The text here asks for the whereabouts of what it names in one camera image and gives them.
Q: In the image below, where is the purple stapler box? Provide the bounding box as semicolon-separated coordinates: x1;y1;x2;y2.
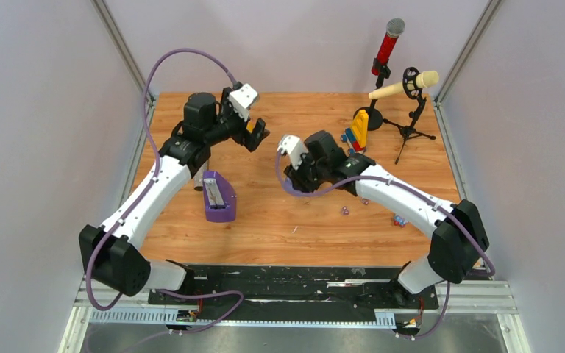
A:
202;170;238;223

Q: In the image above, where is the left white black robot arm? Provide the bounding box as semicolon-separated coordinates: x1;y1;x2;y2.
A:
79;83;269;304

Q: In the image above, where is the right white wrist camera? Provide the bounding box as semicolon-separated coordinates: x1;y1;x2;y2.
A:
277;135;308;170

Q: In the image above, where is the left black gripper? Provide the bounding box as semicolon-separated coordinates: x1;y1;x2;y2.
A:
204;88;269;152

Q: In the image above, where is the colourful toy block pile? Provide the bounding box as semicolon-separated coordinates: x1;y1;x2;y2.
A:
340;109;369;154

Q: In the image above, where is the red microphone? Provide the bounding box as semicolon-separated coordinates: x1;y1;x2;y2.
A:
372;18;405;76

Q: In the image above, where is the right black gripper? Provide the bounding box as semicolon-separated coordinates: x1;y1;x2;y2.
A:
283;151;328;196

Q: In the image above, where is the purple cable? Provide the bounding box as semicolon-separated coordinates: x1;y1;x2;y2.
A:
84;47;246;353
274;151;497;340

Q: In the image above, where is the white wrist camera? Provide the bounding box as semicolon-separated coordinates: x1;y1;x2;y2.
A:
228;82;260;122
277;135;308;170

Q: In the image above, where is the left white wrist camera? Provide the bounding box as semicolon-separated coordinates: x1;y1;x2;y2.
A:
228;82;260;122

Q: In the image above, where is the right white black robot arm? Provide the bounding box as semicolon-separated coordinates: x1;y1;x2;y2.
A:
276;130;495;307

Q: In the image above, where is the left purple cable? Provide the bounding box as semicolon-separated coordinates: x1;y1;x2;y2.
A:
84;47;246;353

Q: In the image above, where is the black tripod mic stand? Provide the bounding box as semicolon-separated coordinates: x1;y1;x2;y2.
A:
383;67;436;165

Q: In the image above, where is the cream microphone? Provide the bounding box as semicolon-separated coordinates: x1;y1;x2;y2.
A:
368;71;440;100

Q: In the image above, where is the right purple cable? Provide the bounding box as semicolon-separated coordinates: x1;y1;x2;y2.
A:
274;151;497;340

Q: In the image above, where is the yellow green toy block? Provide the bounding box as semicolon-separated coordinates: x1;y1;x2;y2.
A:
246;121;255;133

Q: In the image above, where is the clear glitter tube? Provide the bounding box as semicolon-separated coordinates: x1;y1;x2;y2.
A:
193;168;206;192

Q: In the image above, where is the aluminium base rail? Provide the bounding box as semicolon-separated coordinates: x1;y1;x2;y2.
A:
60;265;530;352

